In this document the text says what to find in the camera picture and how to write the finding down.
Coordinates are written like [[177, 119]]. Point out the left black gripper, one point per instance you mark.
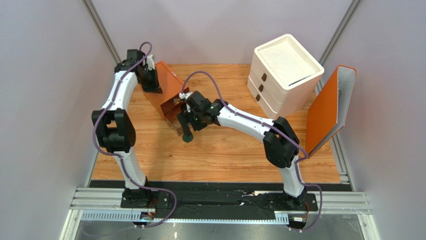
[[155, 87]]

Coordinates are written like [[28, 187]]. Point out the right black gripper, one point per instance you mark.
[[185, 119]]

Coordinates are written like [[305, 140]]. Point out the dark green round compact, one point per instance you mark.
[[187, 138]]

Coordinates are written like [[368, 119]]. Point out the clear bottom drawer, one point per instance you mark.
[[174, 120]]

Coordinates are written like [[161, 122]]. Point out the orange drawer box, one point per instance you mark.
[[168, 103]]

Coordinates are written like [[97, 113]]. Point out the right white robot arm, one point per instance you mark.
[[281, 145]]

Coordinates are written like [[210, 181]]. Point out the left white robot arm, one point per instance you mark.
[[113, 132]]

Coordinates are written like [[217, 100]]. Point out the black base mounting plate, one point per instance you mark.
[[233, 201]]

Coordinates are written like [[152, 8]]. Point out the white three-drawer cabinet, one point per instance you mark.
[[282, 76]]

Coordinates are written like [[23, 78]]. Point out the orange binder folder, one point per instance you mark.
[[328, 112]]

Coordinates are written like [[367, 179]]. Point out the aluminium frame rail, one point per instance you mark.
[[103, 204]]

